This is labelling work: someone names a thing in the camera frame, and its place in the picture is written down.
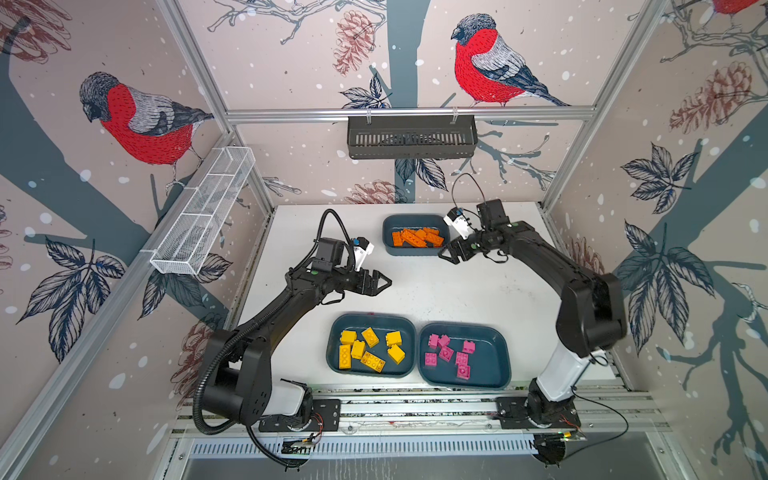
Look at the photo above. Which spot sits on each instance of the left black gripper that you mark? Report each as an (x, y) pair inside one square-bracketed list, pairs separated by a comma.
[(373, 288)]

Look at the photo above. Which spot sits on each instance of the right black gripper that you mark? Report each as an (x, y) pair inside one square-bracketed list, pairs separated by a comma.
[(460, 243)]

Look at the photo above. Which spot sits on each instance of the orange long lego brick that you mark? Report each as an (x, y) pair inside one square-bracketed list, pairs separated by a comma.
[(414, 238)]

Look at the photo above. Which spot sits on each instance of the yellow square lego brick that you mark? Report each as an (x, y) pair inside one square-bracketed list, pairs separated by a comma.
[(394, 338)]

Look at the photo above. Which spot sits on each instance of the yellow tall lego brick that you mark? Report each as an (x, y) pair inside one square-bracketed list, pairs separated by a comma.
[(358, 349)]

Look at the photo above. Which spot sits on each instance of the yellow long lego brick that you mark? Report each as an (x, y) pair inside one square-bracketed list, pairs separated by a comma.
[(344, 357), (372, 362)]

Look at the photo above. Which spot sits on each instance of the yellow small lego brick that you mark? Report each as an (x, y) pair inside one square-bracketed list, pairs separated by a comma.
[(396, 354)]

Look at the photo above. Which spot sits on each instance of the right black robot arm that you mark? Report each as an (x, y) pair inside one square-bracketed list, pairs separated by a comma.
[(591, 315)]

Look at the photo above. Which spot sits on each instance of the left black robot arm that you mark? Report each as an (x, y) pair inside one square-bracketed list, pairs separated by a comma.
[(234, 382)]

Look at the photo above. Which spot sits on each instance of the near left teal bin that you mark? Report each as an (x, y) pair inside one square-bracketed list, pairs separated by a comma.
[(382, 324)]

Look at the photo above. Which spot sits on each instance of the teal bin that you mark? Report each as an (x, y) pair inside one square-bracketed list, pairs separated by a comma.
[(490, 365), (399, 222), (382, 324)]

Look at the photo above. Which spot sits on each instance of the far teal bin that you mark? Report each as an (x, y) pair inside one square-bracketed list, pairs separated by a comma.
[(399, 222)]

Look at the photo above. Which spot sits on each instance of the near right teal bin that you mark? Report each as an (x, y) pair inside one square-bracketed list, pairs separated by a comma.
[(490, 365)]

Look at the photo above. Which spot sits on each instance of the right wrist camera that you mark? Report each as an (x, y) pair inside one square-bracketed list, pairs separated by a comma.
[(458, 221)]

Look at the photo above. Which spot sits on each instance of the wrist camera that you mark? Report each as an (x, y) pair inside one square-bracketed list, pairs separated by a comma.
[(458, 221), (362, 248)]

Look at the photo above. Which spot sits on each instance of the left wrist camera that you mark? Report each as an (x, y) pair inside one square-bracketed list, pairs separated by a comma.
[(362, 248)]

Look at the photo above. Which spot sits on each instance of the black hanging wire basket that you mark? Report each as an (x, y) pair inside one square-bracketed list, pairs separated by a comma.
[(411, 137)]

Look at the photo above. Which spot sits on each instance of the aluminium mounting rail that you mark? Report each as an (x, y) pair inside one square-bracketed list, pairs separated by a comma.
[(597, 408)]

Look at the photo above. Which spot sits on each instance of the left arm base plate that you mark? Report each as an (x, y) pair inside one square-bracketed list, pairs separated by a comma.
[(306, 414)]

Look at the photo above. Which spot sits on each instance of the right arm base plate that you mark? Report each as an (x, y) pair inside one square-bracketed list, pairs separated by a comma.
[(521, 413)]

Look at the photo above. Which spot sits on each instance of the white mesh wall shelf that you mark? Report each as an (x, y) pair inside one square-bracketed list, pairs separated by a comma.
[(189, 241)]

